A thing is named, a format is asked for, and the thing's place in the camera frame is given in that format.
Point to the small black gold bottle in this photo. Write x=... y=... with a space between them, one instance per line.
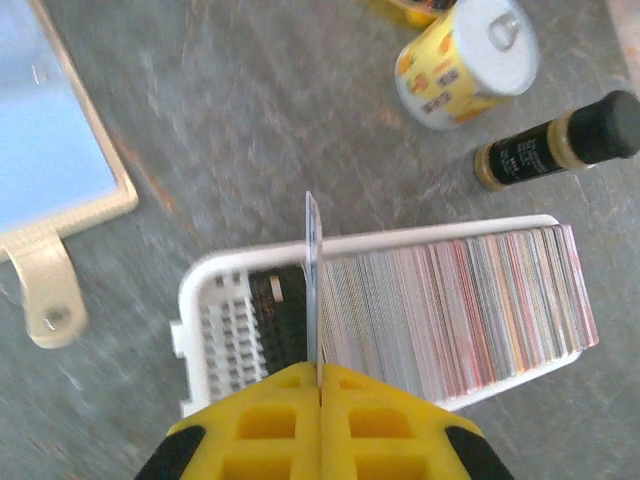
x=550 y=145

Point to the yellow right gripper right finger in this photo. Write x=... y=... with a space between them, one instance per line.
x=390 y=440

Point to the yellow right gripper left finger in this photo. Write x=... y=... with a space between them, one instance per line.
x=250 y=440

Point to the white printed credit card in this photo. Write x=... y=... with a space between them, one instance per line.
x=312 y=280

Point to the white slotted card tray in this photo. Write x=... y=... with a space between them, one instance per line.
x=225 y=320

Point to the beige card holder blue pages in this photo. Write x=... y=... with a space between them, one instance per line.
x=45 y=125

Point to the stack of credit cards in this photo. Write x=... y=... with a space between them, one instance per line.
x=450 y=310

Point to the white can yellow print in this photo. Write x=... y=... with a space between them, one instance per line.
x=450 y=75

